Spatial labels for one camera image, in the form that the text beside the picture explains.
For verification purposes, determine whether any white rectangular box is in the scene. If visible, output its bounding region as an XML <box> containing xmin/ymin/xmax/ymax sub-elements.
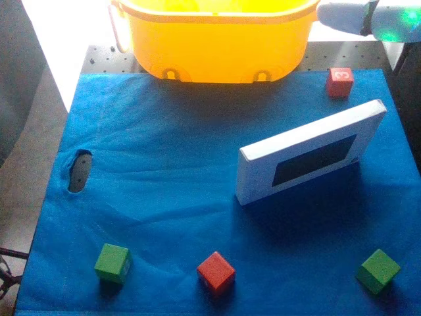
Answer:
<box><xmin>235</xmin><ymin>99</ymin><xmax>388</xmax><ymax>207</ymax></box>

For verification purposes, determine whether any yellow plastic basket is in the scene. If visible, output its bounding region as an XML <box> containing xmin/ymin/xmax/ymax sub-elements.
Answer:
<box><xmin>111</xmin><ymin>0</ymin><xmax>320</xmax><ymax>85</ymax></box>

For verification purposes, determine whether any blue cloth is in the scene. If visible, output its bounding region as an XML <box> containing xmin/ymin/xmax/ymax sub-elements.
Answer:
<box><xmin>14</xmin><ymin>68</ymin><xmax>421</xmax><ymax>316</ymax></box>

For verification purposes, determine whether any red block with numeral three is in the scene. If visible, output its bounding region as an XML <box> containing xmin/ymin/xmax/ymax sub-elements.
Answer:
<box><xmin>325</xmin><ymin>67</ymin><xmax>355</xmax><ymax>99</ymax></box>

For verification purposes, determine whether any metal rod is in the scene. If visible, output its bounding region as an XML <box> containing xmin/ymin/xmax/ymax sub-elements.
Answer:
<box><xmin>108</xmin><ymin>1</ymin><xmax>130</xmax><ymax>55</ymax></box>

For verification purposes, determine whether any plain red wooden block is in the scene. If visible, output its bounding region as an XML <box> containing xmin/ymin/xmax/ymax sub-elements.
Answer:
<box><xmin>196</xmin><ymin>251</ymin><xmax>236</xmax><ymax>292</ymax></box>

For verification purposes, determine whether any green wooden block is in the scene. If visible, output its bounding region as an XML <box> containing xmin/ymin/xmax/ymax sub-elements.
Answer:
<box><xmin>356</xmin><ymin>249</ymin><xmax>401</xmax><ymax>295</ymax></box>
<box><xmin>94</xmin><ymin>243</ymin><xmax>132</xmax><ymax>284</ymax></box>

